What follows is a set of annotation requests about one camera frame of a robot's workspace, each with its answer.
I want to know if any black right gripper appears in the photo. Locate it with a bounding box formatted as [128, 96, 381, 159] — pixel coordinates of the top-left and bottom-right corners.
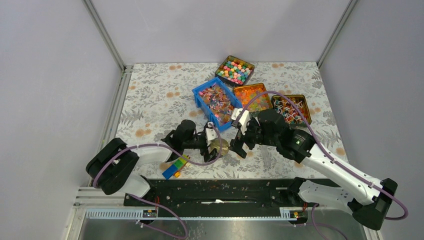
[228, 117, 279, 159]

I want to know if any gold round jar lid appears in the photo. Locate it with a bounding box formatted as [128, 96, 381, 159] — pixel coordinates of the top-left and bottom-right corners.
[209, 138, 230, 157]

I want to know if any blue plastic bin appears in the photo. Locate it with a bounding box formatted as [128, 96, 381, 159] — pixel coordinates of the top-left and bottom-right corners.
[192, 77, 243, 132]

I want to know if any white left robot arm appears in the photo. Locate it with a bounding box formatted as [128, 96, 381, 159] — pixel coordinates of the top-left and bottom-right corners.
[85, 119, 223, 206]

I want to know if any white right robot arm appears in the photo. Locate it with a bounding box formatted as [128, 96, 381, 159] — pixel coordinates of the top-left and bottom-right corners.
[230, 108, 398, 231]

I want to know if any gold tin with gummy candies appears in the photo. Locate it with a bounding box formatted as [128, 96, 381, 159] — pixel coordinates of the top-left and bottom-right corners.
[233, 83, 273, 115]

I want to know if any dark tin with pastel candies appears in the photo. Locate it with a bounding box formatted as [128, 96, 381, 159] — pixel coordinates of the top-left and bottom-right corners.
[214, 55, 255, 87]

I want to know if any floral patterned table mat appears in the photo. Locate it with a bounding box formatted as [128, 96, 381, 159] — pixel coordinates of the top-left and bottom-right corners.
[116, 62, 348, 179]

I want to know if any colourful toy brick stack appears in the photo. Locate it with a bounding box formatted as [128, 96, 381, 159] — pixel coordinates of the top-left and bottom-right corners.
[160, 154, 191, 180]

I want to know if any gold tin with lollipops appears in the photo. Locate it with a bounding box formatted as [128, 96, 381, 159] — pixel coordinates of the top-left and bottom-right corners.
[271, 94, 312, 128]

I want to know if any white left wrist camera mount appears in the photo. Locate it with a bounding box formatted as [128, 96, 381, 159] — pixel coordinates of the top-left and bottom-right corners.
[204, 122, 218, 146]

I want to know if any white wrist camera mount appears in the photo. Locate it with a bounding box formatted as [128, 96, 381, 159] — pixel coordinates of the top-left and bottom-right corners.
[230, 108, 251, 135]
[204, 122, 218, 146]

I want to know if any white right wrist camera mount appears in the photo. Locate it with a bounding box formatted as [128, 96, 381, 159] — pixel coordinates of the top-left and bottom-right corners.
[230, 108, 251, 135]

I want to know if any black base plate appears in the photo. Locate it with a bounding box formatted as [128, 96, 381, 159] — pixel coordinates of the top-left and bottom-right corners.
[142, 178, 305, 208]

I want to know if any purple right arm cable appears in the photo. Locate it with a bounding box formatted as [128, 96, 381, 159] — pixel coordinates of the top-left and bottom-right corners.
[236, 90, 409, 240]

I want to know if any grey cable duct rail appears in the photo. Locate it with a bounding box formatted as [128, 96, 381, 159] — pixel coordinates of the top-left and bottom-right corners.
[84, 207, 307, 221]

